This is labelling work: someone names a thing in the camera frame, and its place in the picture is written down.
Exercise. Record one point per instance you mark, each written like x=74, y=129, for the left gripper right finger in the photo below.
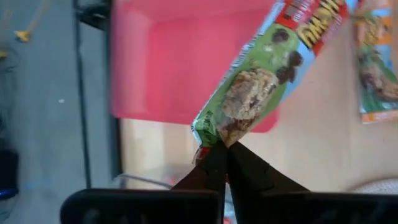
x=280, y=208

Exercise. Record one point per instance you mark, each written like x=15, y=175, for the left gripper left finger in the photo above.
x=186, y=205

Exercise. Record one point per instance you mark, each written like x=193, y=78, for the green red granola bar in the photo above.
x=258, y=77

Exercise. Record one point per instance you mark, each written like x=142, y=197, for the green orange granola bar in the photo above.
x=376, y=68

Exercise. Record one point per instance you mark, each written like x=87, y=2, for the round woven mat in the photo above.
x=379, y=186

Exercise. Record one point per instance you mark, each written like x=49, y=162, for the red plastic bin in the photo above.
x=161, y=62

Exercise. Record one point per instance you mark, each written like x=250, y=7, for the black aluminium table frame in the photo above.
x=93, y=17

